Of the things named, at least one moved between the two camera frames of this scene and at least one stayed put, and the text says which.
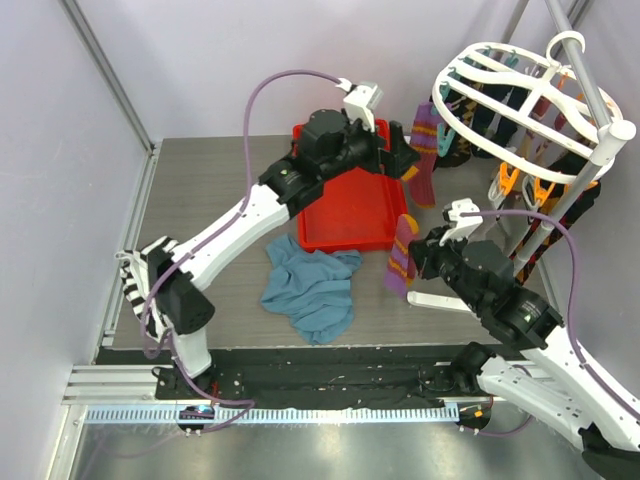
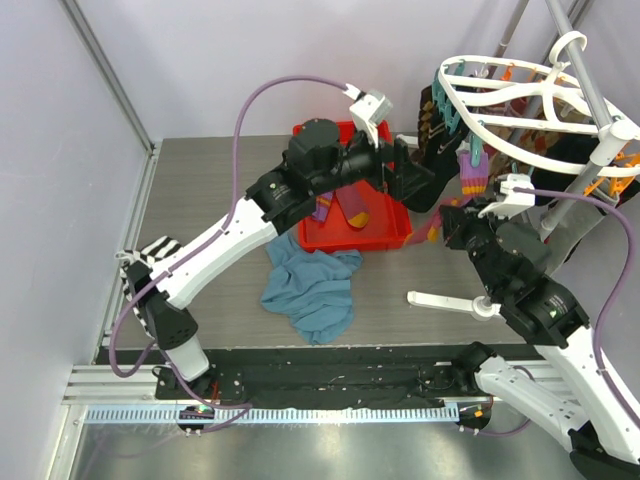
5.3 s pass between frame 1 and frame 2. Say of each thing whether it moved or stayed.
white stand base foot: stayed
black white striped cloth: stayed
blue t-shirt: stayed
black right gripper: moved
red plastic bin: stayed
